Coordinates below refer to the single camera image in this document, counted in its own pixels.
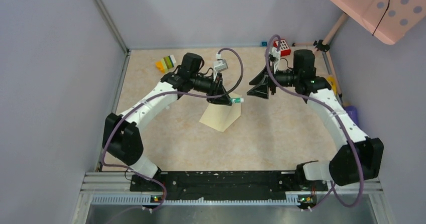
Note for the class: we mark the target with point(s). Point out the white glue stick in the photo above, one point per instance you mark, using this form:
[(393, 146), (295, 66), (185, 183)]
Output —
[(237, 100)]

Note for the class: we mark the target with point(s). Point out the pale yellow envelope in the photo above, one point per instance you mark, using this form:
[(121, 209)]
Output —
[(220, 117)]

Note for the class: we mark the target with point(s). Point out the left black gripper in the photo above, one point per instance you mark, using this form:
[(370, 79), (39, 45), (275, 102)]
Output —
[(216, 87)]

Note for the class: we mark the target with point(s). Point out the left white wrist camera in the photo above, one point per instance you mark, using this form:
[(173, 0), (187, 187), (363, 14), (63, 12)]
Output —
[(219, 65)]

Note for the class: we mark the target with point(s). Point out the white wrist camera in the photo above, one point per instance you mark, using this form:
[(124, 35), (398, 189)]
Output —
[(274, 56), (219, 65)]

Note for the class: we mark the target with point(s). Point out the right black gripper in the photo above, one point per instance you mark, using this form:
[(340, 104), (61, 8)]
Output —
[(261, 91)]

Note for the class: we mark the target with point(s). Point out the pink dotted board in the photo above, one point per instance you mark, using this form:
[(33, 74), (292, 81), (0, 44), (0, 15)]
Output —
[(387, 20)]

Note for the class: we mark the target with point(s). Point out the pink wooden tripod stand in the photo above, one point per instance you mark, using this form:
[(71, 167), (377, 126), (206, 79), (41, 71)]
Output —
[(324, 48)]

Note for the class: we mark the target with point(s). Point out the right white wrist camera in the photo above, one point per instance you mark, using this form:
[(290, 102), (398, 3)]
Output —
[(274, 56)]

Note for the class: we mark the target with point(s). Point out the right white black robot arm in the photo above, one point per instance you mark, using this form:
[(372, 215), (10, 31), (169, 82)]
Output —
[(358, 155)]

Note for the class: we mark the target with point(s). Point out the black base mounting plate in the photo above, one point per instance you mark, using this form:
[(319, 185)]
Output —
[(226, 185)]

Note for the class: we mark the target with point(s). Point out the stacked colourful toy bricks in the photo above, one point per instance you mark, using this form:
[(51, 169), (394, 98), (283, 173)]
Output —
[(166, 64)]

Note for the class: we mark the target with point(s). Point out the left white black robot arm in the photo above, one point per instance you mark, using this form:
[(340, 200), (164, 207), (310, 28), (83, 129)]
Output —
[(121, 137)]

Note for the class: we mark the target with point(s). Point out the purple flashlight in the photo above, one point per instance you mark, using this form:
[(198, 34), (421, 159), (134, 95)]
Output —
[(352, 113)]

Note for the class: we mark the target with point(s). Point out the yellow triangular toy block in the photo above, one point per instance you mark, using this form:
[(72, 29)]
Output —
[(332, 83)]

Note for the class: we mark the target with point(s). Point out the red toy block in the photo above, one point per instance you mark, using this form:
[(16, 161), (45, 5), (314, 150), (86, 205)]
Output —
[(283, 47)]

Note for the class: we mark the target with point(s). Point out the aluminium frame rail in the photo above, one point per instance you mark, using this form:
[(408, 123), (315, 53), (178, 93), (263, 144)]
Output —
[(111, 25)]

